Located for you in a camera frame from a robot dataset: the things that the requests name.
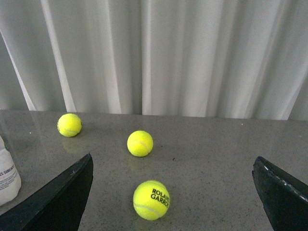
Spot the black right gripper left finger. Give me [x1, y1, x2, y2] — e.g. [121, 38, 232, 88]
[0, 154, 93, 231]

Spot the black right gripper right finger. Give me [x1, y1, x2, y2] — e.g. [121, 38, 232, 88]
[252, 156, 308, 231]

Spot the white blue tennis ball can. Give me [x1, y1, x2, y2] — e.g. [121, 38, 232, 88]
[0, 138, 21, 206]

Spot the plain yellow tennis ball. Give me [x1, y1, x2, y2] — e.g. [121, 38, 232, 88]
[127, 130, 154, 157]

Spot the far centre Roland Garros ball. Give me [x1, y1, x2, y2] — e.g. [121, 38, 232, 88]
[57, 113, 82, 137]

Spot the roland garros ball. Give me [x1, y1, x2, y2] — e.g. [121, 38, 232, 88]
[57, 113, 82, 137]
[133, 180, 170, 220]

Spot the near right Roland Garros ball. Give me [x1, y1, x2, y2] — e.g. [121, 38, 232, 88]
[133, 180, 170, 220]

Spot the white pleated curtain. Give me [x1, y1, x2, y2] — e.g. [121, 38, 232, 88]
[0, 0, 308, 120]

